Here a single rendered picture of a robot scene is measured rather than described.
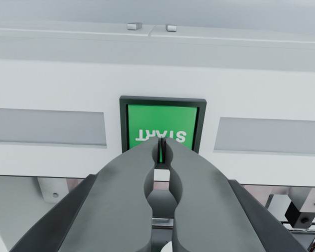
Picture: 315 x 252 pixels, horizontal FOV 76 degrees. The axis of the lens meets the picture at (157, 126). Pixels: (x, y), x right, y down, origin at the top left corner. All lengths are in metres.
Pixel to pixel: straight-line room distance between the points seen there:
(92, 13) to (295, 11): 0.95
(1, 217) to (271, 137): 0.25
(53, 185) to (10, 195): 0.04
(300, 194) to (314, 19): 1.07
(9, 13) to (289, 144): 1.26
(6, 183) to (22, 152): 0.07
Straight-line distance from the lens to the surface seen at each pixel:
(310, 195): 0.32
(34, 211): 0.31
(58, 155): 0.17
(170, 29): 0.47
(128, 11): 1.10
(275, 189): 0.33
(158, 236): 0.34
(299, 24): 1.28
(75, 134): 0.16
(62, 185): 0.27
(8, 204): 0.27
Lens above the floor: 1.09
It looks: 62 degrees down
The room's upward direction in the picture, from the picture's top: 179 degrees counter-clockwise
